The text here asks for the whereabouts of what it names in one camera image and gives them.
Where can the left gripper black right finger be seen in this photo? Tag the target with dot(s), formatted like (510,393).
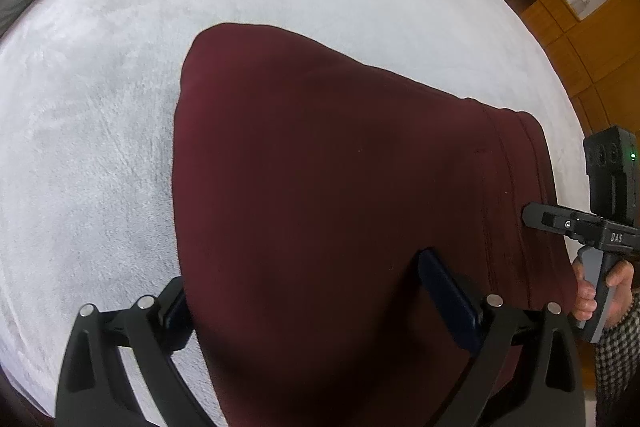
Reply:
(523,368)

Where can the maroon pants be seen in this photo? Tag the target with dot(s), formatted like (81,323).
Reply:
(303,184)

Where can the houndstooth patterned sleeve forearm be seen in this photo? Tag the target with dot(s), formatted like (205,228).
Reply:
(617,367)

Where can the person's right hand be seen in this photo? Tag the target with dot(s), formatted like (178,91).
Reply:
(619,279)

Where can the white fleece bed sheet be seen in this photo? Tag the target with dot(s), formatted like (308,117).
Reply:
(89,92)

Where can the black camera box green light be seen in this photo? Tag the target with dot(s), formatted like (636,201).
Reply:
(612,167)

